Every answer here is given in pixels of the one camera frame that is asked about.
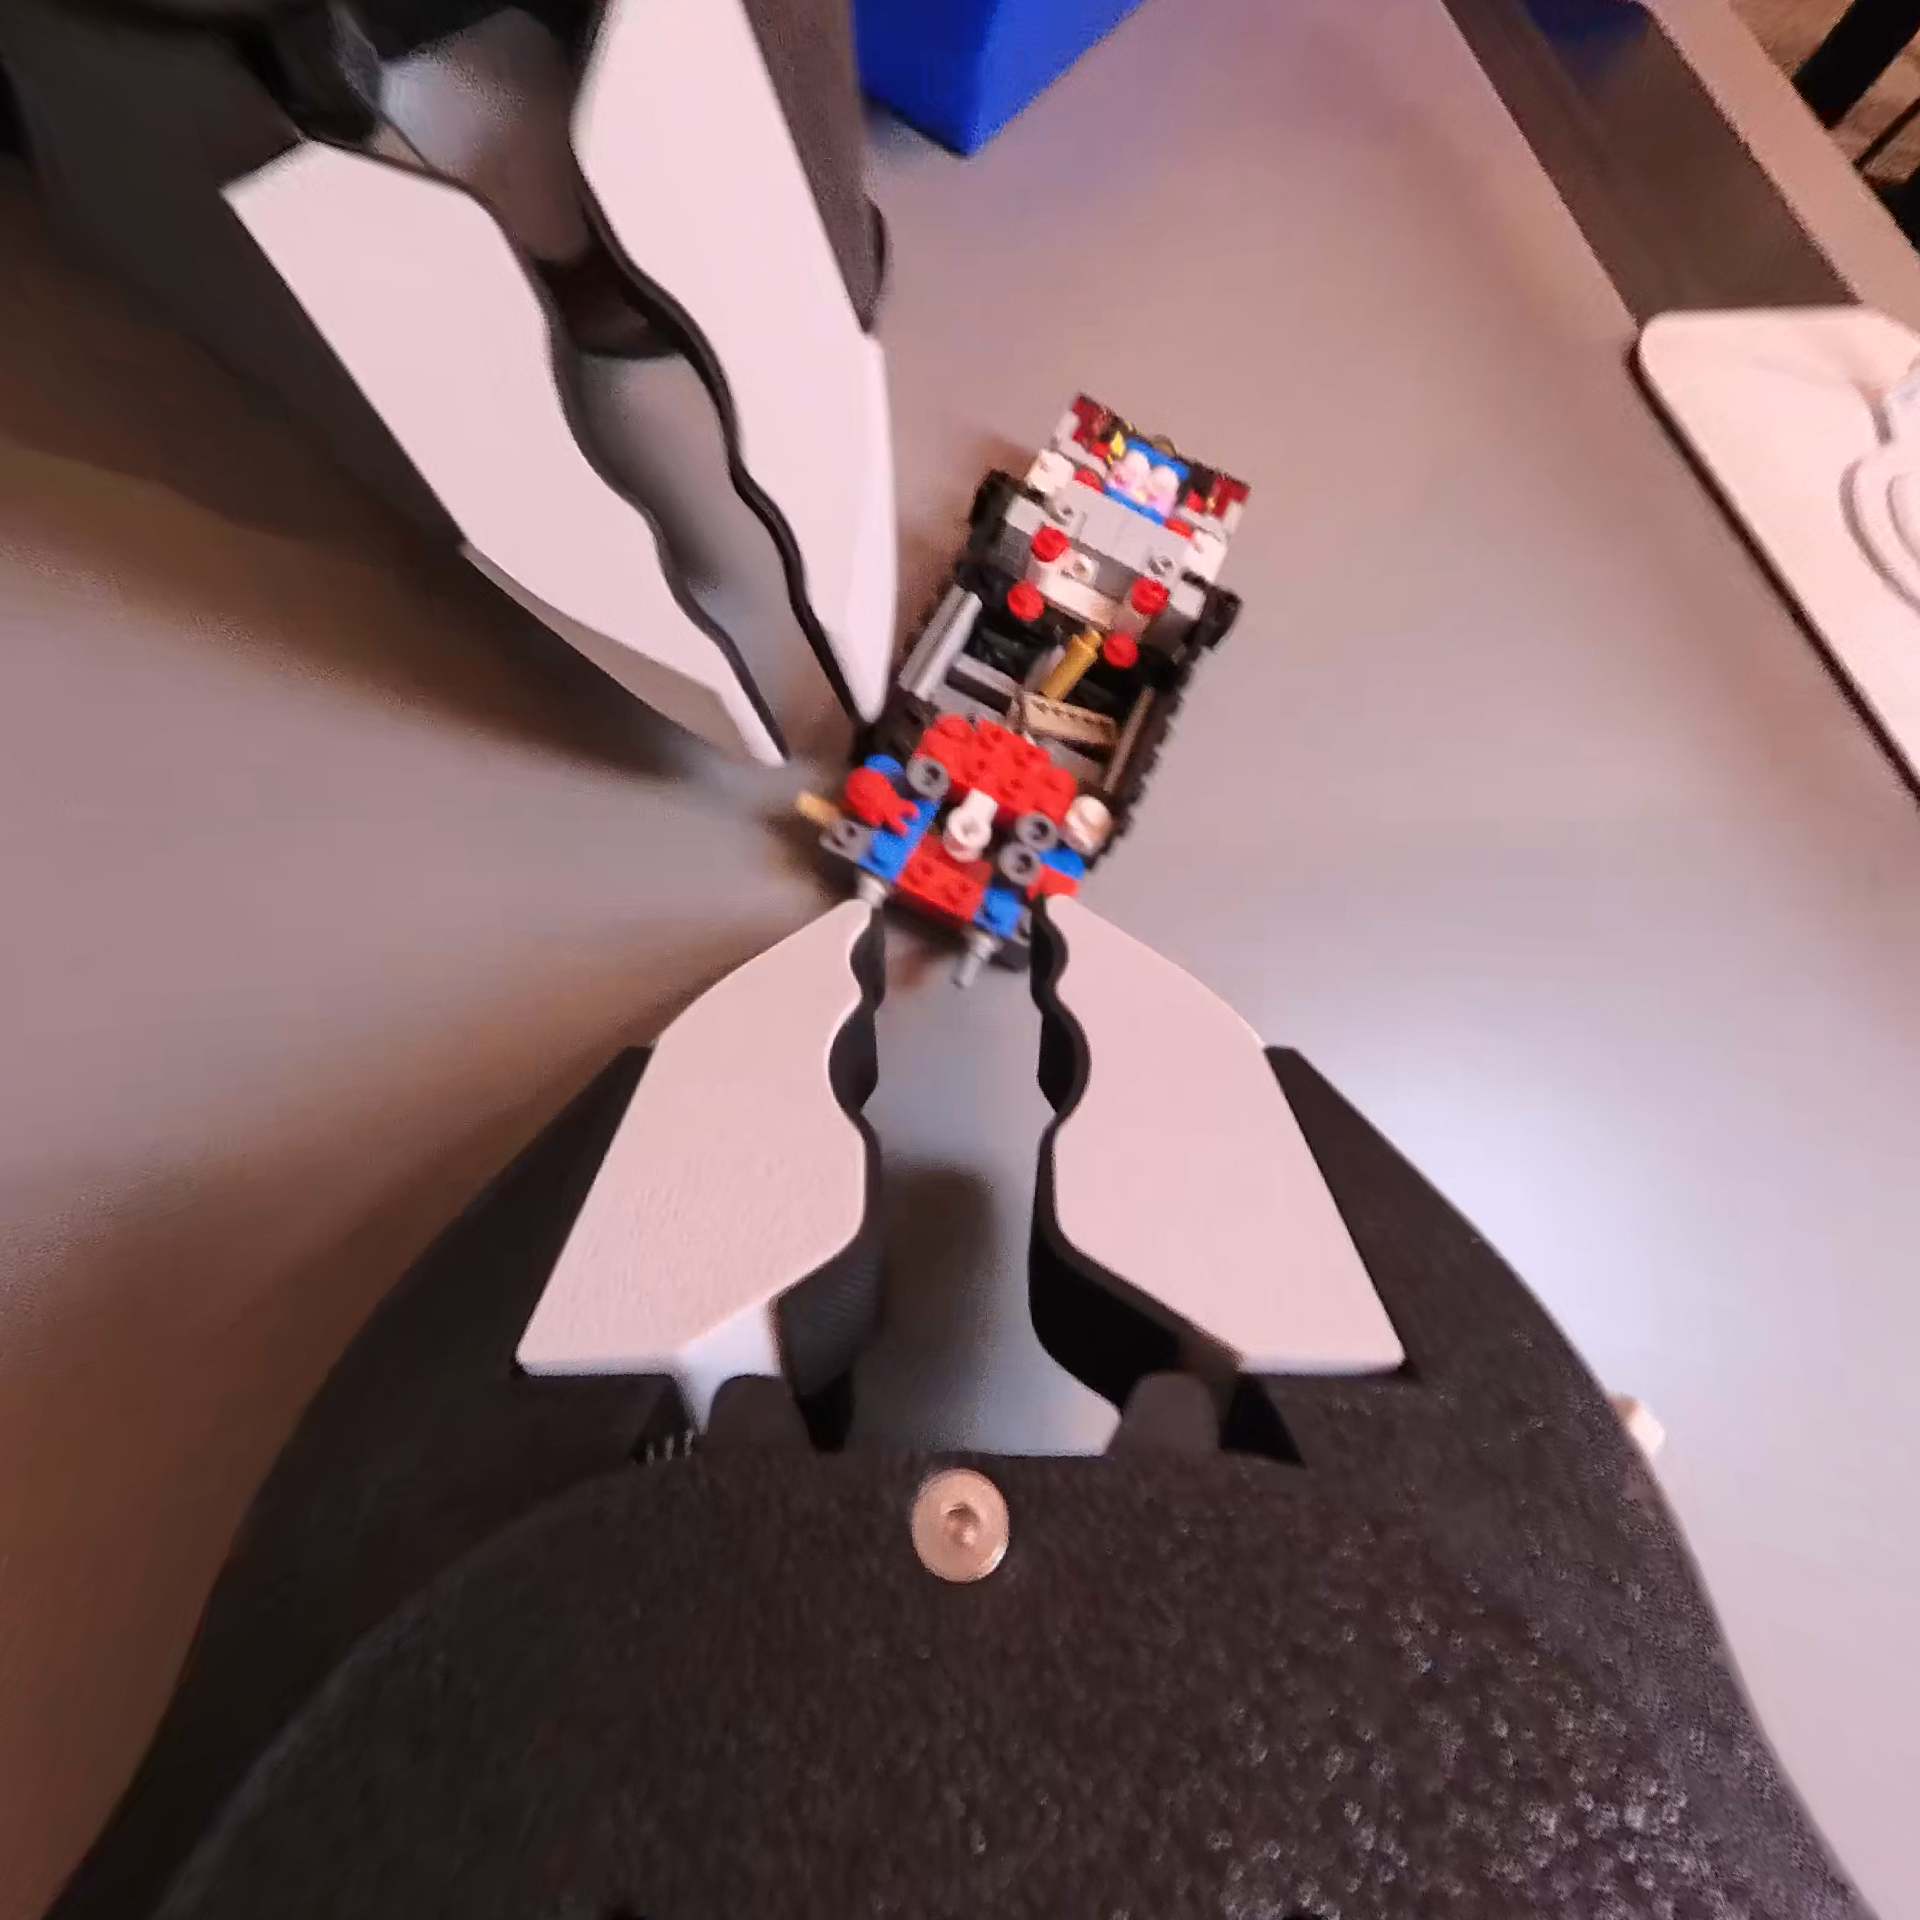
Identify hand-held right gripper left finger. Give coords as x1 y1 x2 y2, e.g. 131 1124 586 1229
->
516 896 887 1436

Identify partly built lego car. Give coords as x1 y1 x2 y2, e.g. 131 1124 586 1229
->
796 391 1248 994

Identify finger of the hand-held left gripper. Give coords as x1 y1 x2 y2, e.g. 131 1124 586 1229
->
571 0 901 739
225 144 793 766

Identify white book stand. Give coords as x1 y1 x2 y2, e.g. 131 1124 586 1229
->
1635 301 1920 787

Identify blue plastic bin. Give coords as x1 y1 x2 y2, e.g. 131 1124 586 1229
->
854 0 1150 156

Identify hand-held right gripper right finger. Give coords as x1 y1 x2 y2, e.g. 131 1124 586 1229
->
1027 896 1407 1436

